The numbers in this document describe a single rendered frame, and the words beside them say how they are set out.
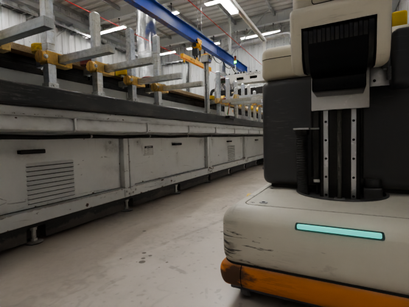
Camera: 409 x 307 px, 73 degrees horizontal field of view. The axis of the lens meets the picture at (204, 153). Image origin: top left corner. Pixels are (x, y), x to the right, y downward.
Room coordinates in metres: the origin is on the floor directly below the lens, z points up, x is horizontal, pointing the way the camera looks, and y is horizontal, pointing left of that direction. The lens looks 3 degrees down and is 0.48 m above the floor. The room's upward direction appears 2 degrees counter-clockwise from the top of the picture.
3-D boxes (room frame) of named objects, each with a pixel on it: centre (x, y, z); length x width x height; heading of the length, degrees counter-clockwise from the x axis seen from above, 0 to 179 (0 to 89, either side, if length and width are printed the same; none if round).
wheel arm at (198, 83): (1.82, 0.19, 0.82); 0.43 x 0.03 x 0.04; 63
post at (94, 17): (1.38, 0.52, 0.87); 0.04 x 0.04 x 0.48; 63
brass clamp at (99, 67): (1.40, 0.51, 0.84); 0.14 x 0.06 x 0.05; 153
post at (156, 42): (1.83, 0.30, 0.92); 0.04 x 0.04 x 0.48; 63
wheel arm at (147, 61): (1.37, 0.42, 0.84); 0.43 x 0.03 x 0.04; 63
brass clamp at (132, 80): (1.62, 0.40, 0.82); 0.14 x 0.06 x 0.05; 153
